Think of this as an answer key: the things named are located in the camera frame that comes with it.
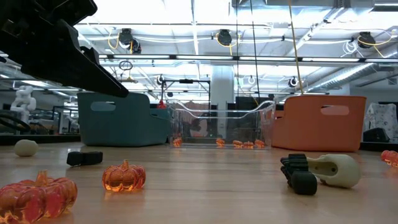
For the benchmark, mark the long white light bar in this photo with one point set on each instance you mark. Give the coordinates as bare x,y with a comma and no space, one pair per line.
140,56

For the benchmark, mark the small red object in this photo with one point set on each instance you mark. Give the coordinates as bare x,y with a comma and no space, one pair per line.
161,105

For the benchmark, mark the teal plastic bin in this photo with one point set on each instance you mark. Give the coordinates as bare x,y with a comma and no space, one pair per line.
124,121

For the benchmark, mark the black metal stand frame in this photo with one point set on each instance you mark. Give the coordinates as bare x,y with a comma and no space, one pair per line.
186,81

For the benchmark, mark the small pale plastic skull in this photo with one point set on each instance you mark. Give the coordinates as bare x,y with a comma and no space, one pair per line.
26,148
339,171

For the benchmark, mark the black bulky object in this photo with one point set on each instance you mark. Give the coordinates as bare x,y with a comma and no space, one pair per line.
374,136

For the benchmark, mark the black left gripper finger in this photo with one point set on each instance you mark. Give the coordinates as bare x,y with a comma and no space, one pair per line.
62,62
91,53

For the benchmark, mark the orange plastic bin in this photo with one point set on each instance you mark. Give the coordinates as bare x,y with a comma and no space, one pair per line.
317,130

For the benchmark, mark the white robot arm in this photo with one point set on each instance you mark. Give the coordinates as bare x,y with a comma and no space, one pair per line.
23,101

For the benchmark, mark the white patterned cloth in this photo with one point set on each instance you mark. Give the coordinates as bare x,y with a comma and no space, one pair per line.
384,118

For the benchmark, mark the orange translucent plastic pumpkin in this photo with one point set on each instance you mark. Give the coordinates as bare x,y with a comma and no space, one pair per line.
259,143
220,142
248,145
31,199
177,142
124,179
237,144
390,157

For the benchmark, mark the clear plastic bin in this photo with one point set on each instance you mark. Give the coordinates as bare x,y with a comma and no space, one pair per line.
217,124

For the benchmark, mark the black curved tube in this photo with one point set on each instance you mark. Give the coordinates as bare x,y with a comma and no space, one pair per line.
12,119

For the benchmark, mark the person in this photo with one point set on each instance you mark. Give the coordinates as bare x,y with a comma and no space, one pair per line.
196,125

